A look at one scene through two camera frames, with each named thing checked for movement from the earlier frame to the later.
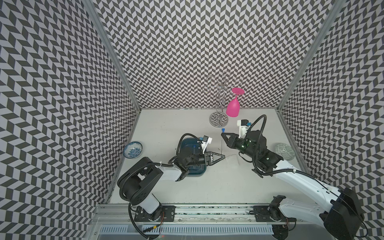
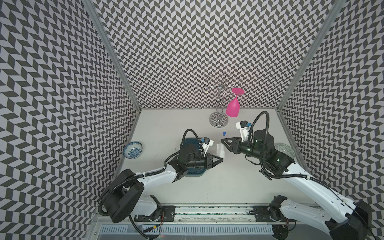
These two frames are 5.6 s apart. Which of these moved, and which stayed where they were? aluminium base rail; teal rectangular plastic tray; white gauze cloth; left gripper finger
Moved: white gauze cloth
Stayed: left gripper finger; teal rectangular plastic tray; aluminium base rail
